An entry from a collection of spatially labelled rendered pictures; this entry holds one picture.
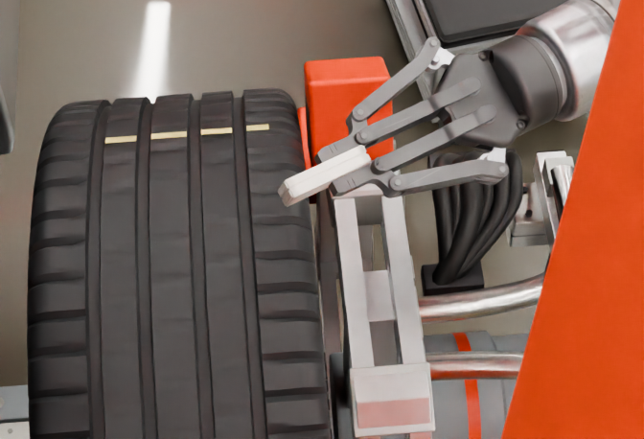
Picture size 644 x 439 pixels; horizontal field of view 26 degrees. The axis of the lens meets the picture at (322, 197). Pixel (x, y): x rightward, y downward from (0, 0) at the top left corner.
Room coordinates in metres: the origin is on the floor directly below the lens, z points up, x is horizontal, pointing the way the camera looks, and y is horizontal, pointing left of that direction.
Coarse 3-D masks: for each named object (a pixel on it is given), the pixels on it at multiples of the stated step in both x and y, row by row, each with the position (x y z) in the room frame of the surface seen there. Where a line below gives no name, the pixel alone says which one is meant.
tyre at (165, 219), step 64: (64, 128) 0.73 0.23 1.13; (128, 128) 0.72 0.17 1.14; (192, 128) 0.73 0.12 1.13; (256, 128) 0.72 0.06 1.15; (64, 192) 0.63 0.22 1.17; (128, 192) 0.63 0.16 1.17; (192, 192) 0.64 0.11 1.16; (256, 192) 0.63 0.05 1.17; (64, 256) 0.57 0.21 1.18; (128, 256) 0.57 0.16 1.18; (192, 256) 0.57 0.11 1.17; (256, 256) 0.57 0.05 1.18; (64, 320) 0.51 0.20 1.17; (128, 320) 0.51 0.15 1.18; (192, 320) 0.51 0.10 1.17; (256, 320) 0.51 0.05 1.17; (320, 320) 0.52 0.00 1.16; (64, 384) 0.46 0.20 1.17; (128, 384) 0.46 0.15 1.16; (192, 384) 0.46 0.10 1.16; (256, 384) 0.46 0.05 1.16; (320, 384) 0.47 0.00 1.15
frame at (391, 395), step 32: (320, 192) 0.81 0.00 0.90; (352, 192) 0.67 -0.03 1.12; (320, 224) 0.81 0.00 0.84; (352, 224) 0.63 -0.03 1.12; (384, 224) 0.63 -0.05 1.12; (320, 256) 0.81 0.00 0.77; (352, 256) 0.60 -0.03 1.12; (384, 256) 0.62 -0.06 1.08; (320, 288) 0.79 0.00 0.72; (352, 288) 0.57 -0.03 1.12; (352, 320) 0.54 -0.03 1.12; (416, 320) 0.54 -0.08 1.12; (352, 352) 0.51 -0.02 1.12; (416, 352) 0.51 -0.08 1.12; (352, 384) 0.48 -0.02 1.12; (384, 384) 0.48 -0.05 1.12; (416, 384) 0.48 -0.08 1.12; (352, 416) 0.46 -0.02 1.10; (384, 416) 0.46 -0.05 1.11; (416, 416) 0.46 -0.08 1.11
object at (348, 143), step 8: (352, 120) 0.63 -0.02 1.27; (352, 128) 0.63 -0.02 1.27; (360, 128) 0.63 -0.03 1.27; (352, 136) 0.62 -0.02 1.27; (336, 144) 0.61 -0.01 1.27; (344, 144) 0.62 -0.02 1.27; (352, 144) 0.62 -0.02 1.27; (320, 152) 0.61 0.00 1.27; (328, 152) 0.61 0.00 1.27; (336, 152) 0.61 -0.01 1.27; (320, 160) 0.60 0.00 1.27
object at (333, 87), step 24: (312, 72) 0.78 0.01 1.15; (336, 72) 0.78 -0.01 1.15; (360, 72) 0.77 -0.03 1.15; (384, 72) 0.77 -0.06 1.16; (312, 96) 0.75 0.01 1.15; (336, 96) 0.75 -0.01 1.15; (360, 96) 0.75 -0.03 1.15; (312, 120) 0.73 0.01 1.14; (336, 120) 0.73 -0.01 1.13; (312, 144) 0.72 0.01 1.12; (384, 144) 0.72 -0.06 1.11
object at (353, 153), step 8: (344, 152) 0.60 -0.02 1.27; (352, 152) 0.60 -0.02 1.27; (360, 152) 0.61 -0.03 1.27; (328, 160) 0.60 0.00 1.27; (336, 160) 0.60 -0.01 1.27; (344, 160) 0.60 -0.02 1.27; (312, 168) 0.59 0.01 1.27; (320, 168) 0.59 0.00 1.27; (328, 168) 0.59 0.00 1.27; (296, 176) 0.58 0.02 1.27; (304, 176) 0.58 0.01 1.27; (312, 176) 0.58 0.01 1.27; (288, 184) 0.57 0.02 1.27; (296, 184) 0.58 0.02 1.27; (280, 192) 0.58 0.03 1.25
